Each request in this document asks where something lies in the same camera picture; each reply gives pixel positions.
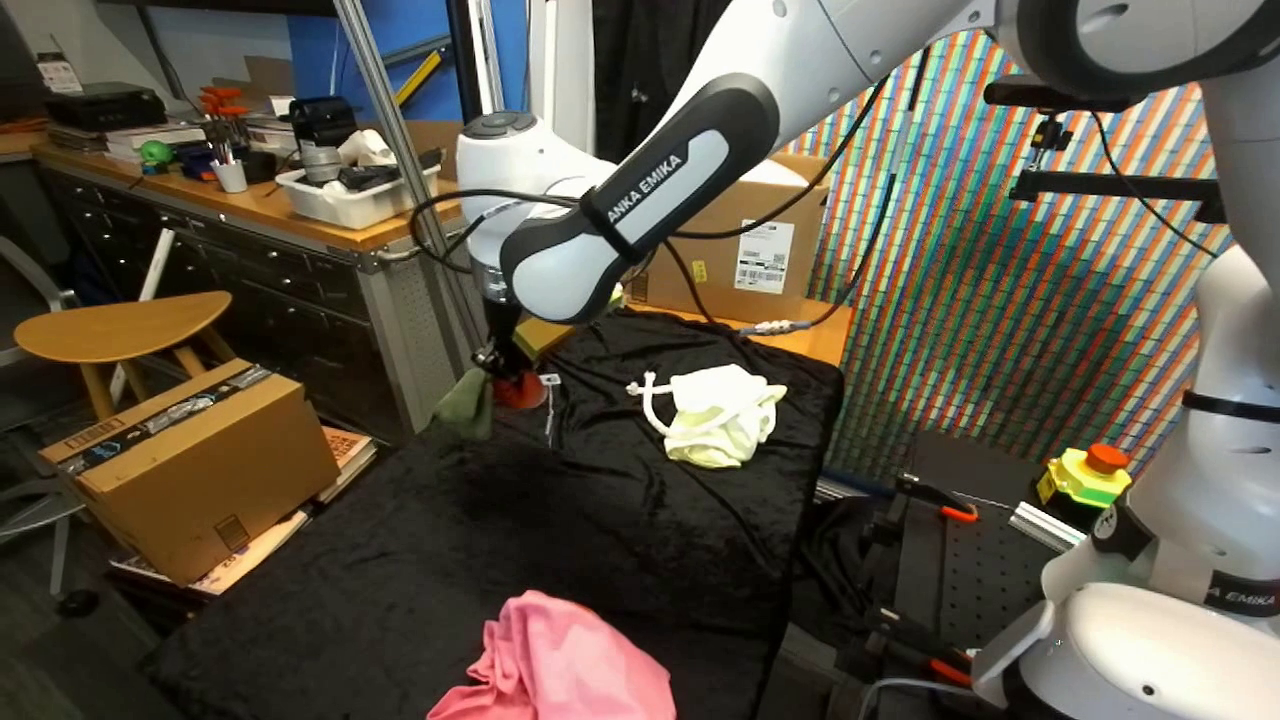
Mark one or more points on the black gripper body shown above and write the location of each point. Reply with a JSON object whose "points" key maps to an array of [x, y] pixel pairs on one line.
{"points": [[504, 326]]}

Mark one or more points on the large pale yellow cloth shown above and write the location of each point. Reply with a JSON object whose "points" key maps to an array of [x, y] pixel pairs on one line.
{"points": [[726, 415]]}

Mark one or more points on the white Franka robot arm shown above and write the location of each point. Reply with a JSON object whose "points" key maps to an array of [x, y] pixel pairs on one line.
{"points": [[640, 200]]}

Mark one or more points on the black velvet tablecloth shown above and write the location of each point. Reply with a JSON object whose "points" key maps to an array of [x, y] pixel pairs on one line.
{"points": [[533, 533]]}

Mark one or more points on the white plastic tray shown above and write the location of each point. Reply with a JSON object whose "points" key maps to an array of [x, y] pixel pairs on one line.
{"points": [[349, 200]]}

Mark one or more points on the wooden top counter cabinet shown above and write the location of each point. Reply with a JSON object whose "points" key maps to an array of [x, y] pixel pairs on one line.
{"points": [[294, 305]]}

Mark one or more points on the tall metal pole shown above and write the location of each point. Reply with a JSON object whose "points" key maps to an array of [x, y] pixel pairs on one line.
{"points": [[403, 147]]}

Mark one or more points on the cardboard box with white label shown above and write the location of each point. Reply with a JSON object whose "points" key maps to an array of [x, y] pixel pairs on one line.
{"points": [[746, 241]]}

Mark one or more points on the pink cloth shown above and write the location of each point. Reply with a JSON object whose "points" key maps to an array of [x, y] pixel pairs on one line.
{"points": [[561, 665]]}

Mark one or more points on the black hanging curtain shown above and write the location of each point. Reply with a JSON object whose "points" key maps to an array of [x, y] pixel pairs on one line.
{"points": [[652, 54]]}

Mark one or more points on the cardboard box with black tape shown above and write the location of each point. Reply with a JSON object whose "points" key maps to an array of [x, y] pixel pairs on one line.
{"points": [[201, 464]]}

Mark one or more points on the small white cup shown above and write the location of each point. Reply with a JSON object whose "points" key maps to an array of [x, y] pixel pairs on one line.
{"points": [[228, 173]]}

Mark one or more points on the white leaning rod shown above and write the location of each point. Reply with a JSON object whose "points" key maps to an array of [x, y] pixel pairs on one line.
{"points": [[144, 305]]}

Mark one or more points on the small orange object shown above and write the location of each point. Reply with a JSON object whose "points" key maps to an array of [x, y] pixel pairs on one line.
{"points": [[222, 101]]}

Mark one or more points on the wooden stool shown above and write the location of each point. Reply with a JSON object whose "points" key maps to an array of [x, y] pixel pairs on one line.
{"points": [[123, 326]]}

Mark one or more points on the small green object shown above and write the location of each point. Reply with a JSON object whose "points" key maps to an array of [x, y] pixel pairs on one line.
{"points": [[156, 154]]}

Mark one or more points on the black flat device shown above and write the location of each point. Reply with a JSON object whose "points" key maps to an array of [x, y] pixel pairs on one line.
{"points": [[104, 107]]}

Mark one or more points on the light framed mesh office chair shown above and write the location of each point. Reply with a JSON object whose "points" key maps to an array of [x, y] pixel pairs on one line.
{"points": [[27, 495]]}

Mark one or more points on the multicolour striped backdrop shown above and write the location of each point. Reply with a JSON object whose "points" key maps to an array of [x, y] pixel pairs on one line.
{"points": [[1014, 293]]}

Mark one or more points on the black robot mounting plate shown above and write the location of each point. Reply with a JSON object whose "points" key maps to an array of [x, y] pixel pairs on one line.
{"points": [[975, 586]]}

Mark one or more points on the short aluminium extrusion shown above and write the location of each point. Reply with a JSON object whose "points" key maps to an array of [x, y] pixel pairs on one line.
{"points": [[1051, 526]]}

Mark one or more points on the yellow emergency stop button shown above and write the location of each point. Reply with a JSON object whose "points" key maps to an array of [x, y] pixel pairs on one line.
{"points": [[1085, 476]]}

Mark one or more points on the black camera on bracket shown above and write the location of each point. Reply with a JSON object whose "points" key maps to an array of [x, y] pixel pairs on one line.
{"points": [[1122, 187]]}

